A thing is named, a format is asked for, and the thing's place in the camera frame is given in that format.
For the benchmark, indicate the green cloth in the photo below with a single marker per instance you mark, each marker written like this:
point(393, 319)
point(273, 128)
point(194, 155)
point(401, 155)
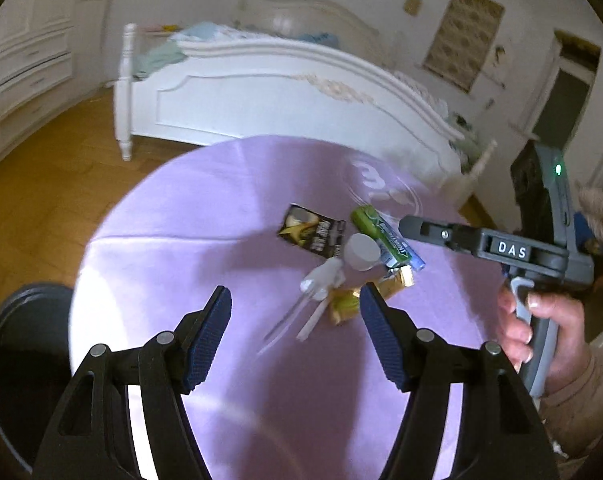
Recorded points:
point(156, 60)

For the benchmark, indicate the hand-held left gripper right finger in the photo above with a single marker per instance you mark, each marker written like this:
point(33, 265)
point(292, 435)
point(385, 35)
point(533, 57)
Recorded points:
point(384, 340)

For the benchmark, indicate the teal cloth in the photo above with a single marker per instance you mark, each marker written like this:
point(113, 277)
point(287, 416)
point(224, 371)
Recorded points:
point(321, 38)

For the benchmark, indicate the white round cap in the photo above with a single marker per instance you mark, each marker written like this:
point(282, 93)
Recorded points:
point(361, 252)

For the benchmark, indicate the green gum pack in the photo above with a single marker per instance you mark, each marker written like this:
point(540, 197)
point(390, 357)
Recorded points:
point(381, 232)

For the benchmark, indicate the purple tablecloth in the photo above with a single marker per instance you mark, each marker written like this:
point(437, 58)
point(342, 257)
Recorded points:
point(206, 240)

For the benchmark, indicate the black snack wrapper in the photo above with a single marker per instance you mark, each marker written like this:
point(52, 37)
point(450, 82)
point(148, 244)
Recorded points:
point(311, 230)

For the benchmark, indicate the dark doorway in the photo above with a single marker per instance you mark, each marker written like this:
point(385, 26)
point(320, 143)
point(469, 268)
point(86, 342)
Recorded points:
point(566, 95)

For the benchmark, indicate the dark grey round bin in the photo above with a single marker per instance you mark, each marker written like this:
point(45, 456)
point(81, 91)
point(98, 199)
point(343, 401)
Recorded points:
point(21, 360)

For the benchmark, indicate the person's right hand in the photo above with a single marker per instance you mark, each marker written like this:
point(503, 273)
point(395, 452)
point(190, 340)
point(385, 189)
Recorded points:
point(569, 325)

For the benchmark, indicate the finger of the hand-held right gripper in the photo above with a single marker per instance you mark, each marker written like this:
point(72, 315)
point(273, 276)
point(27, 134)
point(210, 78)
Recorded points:
point(431, 230)

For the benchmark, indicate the small yellow wall vent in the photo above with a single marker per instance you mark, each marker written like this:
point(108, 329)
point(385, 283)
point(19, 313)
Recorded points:
point(412, 5)

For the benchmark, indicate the white wardrobe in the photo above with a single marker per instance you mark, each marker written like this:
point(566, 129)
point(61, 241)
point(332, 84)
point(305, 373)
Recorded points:
point(26, 60)

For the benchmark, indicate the gold wrapper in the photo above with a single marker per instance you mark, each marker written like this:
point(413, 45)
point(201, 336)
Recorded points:
point(396, 282)

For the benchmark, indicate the patterned wall hanging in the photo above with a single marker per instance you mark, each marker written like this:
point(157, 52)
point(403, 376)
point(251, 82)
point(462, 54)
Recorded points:
point(464, 40)

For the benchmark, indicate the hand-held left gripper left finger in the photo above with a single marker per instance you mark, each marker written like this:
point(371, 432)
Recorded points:
point(209, 340)

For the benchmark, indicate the dark box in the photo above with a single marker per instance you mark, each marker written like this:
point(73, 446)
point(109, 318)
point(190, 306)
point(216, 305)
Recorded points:
point(529, 190)

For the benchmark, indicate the pale blue clothes pile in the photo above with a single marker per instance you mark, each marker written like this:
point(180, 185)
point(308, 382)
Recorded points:
point(206, 32)

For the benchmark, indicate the person's right forearm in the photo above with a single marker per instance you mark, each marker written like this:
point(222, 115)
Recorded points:
point(586, 410)

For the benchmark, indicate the white wooden bed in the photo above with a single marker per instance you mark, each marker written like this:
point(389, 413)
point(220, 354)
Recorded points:
point(261, 95)

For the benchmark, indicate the white straw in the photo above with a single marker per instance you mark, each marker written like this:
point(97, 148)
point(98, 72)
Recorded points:
point(314, 320)

